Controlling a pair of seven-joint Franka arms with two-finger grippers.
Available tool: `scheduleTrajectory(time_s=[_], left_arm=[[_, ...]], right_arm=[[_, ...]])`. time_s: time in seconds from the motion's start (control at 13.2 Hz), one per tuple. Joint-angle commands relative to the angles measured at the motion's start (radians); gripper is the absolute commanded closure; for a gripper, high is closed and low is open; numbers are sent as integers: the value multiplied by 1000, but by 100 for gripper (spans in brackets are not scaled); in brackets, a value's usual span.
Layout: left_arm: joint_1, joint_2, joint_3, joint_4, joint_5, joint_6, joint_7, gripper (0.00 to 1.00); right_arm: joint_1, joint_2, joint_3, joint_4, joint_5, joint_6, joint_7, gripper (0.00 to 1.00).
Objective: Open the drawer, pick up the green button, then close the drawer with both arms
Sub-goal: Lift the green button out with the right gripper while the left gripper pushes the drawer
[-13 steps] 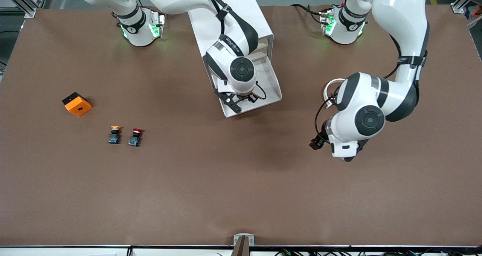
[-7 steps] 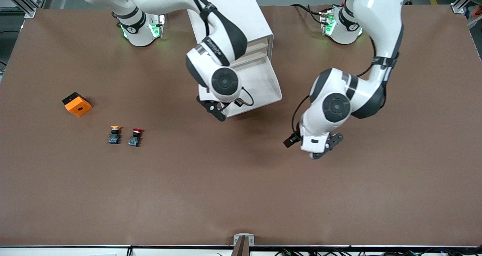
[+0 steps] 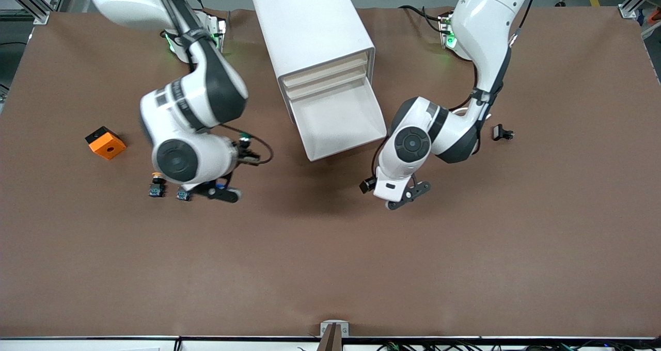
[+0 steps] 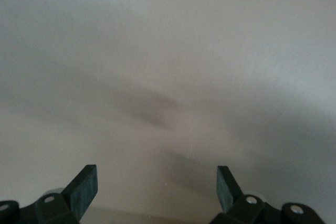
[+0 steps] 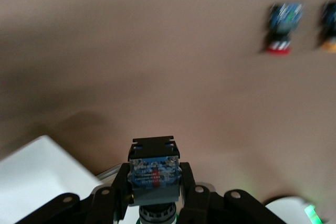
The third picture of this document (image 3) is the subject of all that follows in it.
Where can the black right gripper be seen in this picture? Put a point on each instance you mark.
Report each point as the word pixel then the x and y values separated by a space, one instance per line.
pixel 156 188

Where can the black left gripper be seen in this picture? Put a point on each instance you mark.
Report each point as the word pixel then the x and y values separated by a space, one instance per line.
pixel 367 185

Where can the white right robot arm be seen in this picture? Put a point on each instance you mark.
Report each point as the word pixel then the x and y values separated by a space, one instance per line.
pixel 206 93

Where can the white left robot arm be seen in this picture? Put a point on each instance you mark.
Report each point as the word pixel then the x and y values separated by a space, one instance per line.
pixel 485 31

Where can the red push button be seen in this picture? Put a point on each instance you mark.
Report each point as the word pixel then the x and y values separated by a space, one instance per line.
pixel 183 195

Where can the yellow push button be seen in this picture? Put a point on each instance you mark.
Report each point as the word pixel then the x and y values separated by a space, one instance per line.
pixel 156 190

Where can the brown table cover sheet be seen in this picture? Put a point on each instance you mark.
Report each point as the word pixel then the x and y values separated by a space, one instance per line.
pixel 330 248

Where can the small black clip part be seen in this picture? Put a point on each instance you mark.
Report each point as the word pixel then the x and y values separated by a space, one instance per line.
pixel 499 132

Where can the orange cube with hole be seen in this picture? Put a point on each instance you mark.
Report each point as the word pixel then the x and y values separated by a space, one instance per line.
pixel 100 149

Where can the brown upright bar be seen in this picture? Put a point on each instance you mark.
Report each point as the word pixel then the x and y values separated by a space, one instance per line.
pixel 330 340

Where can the grey metal bracket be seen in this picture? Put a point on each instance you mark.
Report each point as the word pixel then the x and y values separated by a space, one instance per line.
pixel 323 325

